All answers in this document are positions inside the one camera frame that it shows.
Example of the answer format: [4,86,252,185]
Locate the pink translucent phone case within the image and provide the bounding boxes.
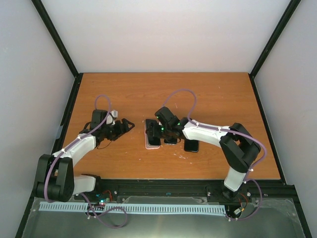
[145,121,161,150]

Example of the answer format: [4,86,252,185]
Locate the left black frame post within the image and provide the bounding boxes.
[31,0,80,78]

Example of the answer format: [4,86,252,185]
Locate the black phone case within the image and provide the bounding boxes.
[183,140,200,153]

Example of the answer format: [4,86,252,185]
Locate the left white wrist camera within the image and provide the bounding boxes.
[107,110,118,125]

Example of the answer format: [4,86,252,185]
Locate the right black frame post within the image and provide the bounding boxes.
[249,0,302,77]

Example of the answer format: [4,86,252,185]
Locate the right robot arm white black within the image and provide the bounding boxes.
[145,107,264,199]

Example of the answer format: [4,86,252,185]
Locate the black frame post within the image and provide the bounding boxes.
[31,0,80,78]
[249,0,302,77]

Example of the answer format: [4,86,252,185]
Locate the metal base plate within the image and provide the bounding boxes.
[22,197,305,238]

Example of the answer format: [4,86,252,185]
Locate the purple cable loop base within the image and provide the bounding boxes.
[80,193,128,229]

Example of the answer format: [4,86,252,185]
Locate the light blue slotted cable duct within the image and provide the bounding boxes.
[38,202,226,216]

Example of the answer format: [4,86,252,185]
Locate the black smartphone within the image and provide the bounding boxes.
[184,140,200,152]
[145,119,161,146]

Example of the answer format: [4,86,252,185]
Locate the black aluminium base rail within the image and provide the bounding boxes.
[85,179,299,205]

